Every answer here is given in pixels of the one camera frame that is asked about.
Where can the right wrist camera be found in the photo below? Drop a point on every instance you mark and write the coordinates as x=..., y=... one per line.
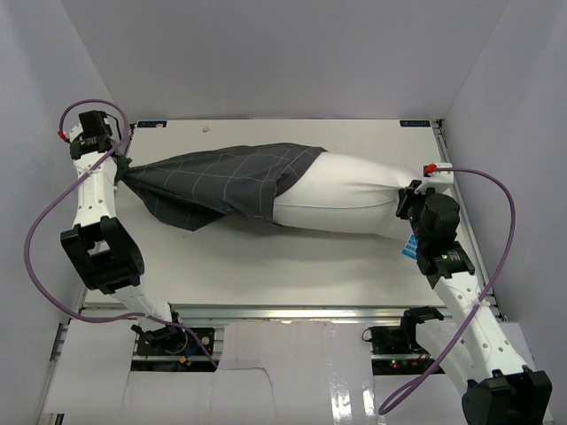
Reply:
x=437, y=176

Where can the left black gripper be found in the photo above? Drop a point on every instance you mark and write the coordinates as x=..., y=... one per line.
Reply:
x=120, y=163

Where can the blue corner label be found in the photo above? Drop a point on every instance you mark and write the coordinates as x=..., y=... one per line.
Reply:
x=151, y=124
x=415, y=123

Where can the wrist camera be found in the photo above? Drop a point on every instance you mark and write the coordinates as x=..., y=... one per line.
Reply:
x=437, y=176
x=71, y=135

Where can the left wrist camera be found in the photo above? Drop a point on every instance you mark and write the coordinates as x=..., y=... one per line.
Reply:
x=71, y=135

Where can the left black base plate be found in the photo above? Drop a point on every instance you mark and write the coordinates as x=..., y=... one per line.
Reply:
x=191, y=359

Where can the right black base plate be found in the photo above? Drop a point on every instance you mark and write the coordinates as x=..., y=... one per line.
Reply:
x=392, y=354

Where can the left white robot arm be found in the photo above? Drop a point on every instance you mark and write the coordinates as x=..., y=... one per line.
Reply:
x=102, y=251

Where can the left blue corner label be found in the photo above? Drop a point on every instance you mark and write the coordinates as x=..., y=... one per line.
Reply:
x=151, y=124

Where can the dark grey checked pillowcase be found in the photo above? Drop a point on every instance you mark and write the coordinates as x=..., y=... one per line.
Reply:
x=193, y=190

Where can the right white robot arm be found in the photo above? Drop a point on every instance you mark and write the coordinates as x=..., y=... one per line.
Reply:
x=496, y=384

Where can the white pillow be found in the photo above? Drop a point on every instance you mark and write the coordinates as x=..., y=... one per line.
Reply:
x=346, y=194

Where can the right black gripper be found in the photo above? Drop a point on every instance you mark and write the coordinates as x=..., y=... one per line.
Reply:
x=409, y=197

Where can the blue white pillow tag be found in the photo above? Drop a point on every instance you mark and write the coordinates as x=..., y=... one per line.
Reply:
x=410, y=248

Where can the aluminium front rail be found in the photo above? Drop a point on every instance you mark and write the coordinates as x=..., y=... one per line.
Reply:
x=229, y=313

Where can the white paper sheet left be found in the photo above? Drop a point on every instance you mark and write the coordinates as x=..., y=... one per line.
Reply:
x=92, y=370

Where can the right blue corner label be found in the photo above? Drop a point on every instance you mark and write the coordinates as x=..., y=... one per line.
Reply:
x=415, y=123

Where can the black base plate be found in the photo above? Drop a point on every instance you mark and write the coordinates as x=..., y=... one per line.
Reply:
x=392, y=354
x=191, y=359

